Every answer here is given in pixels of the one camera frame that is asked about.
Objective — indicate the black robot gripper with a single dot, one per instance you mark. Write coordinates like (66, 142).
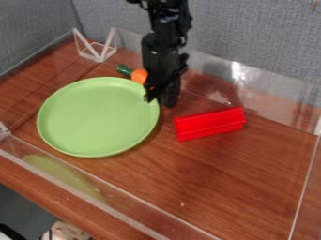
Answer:
(165, 64)

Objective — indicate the orange toy carrot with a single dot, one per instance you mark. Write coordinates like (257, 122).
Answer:
(138, 75)

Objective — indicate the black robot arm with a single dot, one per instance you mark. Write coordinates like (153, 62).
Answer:
(170, 18)

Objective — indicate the red plastic block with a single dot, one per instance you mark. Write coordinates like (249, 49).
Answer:
(209, 123)

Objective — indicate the green round plate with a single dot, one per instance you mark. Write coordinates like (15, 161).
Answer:
(97, 117)

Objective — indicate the clear acrylic enclosure wall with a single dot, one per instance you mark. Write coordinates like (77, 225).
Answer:
(243, 185)

